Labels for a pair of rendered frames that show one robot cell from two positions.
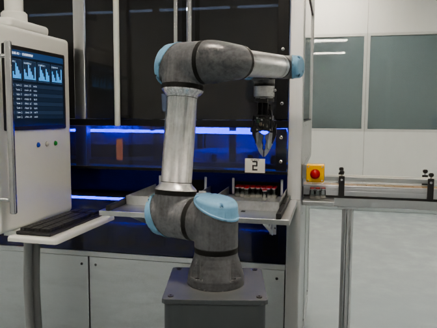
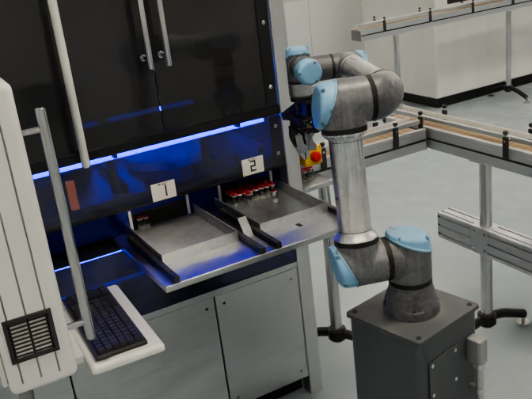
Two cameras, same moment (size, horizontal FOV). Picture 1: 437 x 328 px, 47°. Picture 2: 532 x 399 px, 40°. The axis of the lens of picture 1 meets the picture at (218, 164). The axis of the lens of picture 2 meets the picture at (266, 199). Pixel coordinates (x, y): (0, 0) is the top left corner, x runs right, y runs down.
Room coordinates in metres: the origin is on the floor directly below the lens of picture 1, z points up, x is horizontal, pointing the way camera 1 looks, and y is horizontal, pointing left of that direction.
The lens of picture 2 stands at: (0.17, 1.41, 1.81)
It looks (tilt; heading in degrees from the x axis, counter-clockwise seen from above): 20 degrees down; 320
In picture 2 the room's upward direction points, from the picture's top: 7 degrees counter-clockwise
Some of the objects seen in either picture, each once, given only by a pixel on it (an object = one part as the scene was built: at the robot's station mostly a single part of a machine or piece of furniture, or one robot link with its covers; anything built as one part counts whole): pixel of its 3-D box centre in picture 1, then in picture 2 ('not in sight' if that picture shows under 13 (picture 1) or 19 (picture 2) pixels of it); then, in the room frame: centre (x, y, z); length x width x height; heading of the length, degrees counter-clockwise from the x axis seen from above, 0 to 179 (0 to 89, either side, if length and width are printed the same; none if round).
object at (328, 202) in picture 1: (318, 200); (309, 181); (2.12, -0.43, 0.87); 0.14 x 0.13 x 0.02; 167
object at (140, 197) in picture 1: (171, 194); (180, 232); (2.09, 0.20, 0.90); 0.34 x 0.26 x 0.04; 167
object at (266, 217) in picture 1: (206, 205); (236, 231); (1.99, 0.05, 0.87); 0.70 x 0.48 x 0.02; 77
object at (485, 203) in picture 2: not in sight; (485, 245); (1.75, -1.05, 0.46); 0.09 x 0.09 x 0.77; 77
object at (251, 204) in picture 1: (251, 198); (269, 204); (2.02, -0.13, 0.90); 0.34 x 0.26 x 0.04; 167
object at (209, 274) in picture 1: (216, 263); (411, 291); (1.31, 0.00, 0.84); 0.15 x 0.15 x 0.10
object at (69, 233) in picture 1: (56, 226); (93, 329); (1.94, 0.63, 0.79); 0.45 x 0.28 x 0.03; 165
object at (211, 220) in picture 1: (214, 220); (406, 252); (1.31, 0.01, 0.96); 0.13 x 0.12 x 0.14; 59
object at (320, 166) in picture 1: (315, 172); (309, 153); (2.08, -0.40, 1.00); 0.08 x 0.07 x 0.07; 167
